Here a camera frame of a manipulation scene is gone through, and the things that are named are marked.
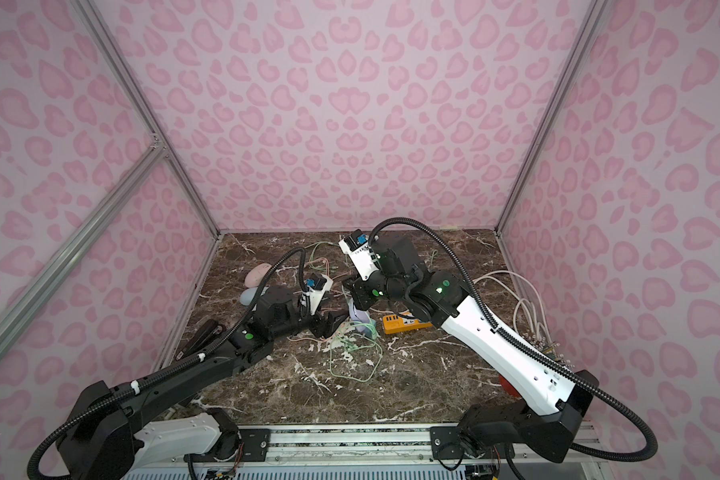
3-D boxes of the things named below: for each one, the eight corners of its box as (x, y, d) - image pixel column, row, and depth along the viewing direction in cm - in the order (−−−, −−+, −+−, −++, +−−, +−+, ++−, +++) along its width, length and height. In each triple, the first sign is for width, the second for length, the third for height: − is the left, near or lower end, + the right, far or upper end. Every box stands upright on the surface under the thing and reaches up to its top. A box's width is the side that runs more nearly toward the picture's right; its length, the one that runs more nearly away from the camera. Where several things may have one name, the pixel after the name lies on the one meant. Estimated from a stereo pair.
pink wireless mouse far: (244, 286, 107) (241, 280, 104) (258, 265, 112) (255, 260, 110) (256, 289, 106) (253, 284, 103) (269, 268, 112) (267, 263, 109)
